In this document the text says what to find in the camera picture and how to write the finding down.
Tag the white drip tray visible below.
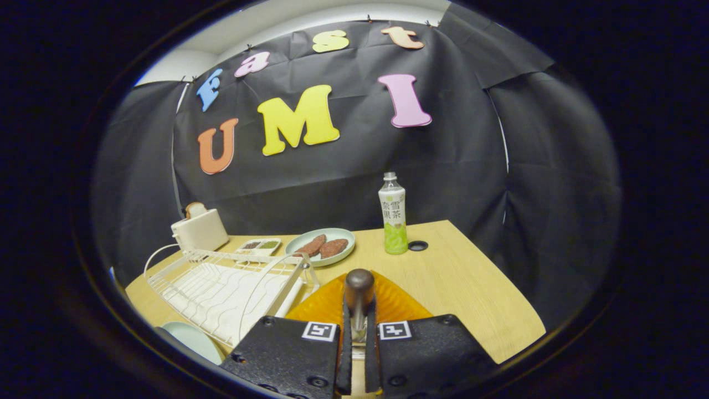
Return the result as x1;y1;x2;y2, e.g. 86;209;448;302
163;263;304;347

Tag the white wire dish rack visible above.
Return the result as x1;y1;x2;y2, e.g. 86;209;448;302
144;243;321;349

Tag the white toaster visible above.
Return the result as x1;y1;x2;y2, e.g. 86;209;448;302
171;208;230;253

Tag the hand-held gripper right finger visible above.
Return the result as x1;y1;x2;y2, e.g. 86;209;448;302
364;270;499;399

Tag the dark metal spoon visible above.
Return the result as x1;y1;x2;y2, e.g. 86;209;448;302
345;269;376;341

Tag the pale green plate with meat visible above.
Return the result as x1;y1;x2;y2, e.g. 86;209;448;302
285;228;356;268

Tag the green drink bottle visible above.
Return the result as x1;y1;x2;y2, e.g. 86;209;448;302
378;172;409;255

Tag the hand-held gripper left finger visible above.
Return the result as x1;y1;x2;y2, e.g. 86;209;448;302
220;270;353;399

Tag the brown meat piece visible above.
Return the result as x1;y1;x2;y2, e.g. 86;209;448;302
320;238;349;259
294;234;327;258

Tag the black backdrop cloth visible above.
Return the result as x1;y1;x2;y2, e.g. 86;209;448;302
91;3;621;333

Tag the white divided tray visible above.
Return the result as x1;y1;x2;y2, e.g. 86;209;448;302
235;238;281;256

